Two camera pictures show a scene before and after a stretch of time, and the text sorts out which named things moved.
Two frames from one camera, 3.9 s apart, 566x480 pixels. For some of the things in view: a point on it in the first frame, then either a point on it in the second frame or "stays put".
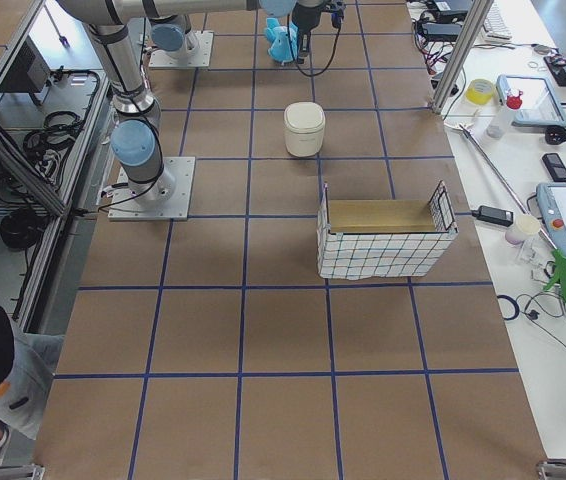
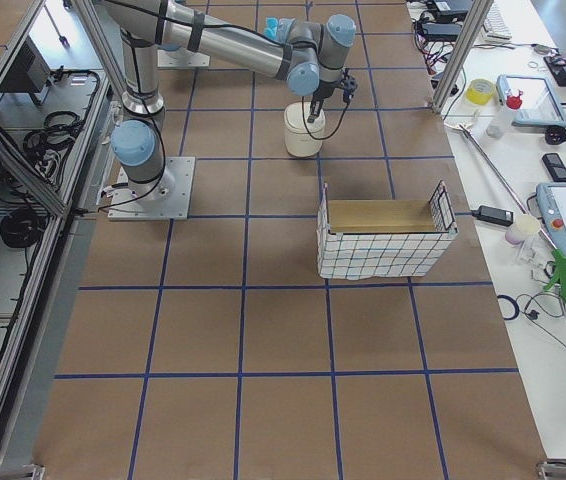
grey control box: x=29 y=72 stays put
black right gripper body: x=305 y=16 to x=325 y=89
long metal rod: x=464 y=129 stays put
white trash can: x=304 y=126 stays put
